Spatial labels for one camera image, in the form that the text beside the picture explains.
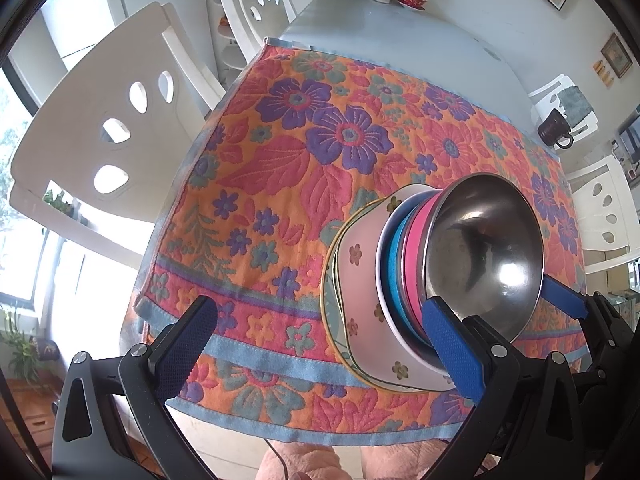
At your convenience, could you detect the blue steel bowl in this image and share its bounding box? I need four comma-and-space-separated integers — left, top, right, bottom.
386, 207, 426, 348

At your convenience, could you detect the white chair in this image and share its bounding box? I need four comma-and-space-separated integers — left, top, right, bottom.
9, 2, 228, 271
565, 155, 640, 276
529, 74, 601, 136
216, 0, 301, 63

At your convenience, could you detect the potted green plant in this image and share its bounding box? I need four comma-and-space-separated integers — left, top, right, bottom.
0, 310, 56, 391

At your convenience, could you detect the small floral tree plate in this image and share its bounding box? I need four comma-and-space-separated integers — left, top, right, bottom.
375, 183, 453, 383

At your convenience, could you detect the dark brown mug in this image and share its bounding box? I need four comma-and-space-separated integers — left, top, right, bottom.
537, 107, 576, 150

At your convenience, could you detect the blue leaf gold-rimmed plate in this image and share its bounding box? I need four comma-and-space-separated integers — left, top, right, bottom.
319, 210, 396, 390

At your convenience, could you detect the black cable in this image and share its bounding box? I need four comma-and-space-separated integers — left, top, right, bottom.
264, 437, 292, 480

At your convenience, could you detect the grey green cloth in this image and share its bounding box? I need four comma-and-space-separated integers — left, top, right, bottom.
559, 87, 596, 126

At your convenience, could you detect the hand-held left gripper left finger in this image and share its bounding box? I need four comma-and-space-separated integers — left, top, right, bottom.
50, 295, 219, 480

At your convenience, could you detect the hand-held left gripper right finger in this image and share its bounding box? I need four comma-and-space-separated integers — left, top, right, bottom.
421, 296, 588, 480

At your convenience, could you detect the orange floral tablecloth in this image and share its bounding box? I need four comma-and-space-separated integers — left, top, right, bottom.
120, 37, 588, 446

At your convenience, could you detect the stainless steel bowl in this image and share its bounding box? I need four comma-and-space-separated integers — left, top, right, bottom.
405, 174, 546, 361

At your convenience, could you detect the white corner shelf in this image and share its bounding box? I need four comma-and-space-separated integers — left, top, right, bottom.
215, 10, 251, 73

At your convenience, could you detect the large floral tree plate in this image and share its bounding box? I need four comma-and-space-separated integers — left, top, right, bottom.
331, 183, 456, 393

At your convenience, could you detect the small framed wall picture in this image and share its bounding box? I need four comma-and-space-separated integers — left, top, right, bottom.
600, 32, 634, 79

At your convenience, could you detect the dark screen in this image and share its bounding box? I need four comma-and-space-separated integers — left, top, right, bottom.
619, 115, 640, 163

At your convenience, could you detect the pink fleece clothing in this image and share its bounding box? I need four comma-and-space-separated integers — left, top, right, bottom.
260, 442, 451, 480

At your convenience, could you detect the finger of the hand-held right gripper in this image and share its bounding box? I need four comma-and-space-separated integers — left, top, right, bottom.
542, 274, 618, 322

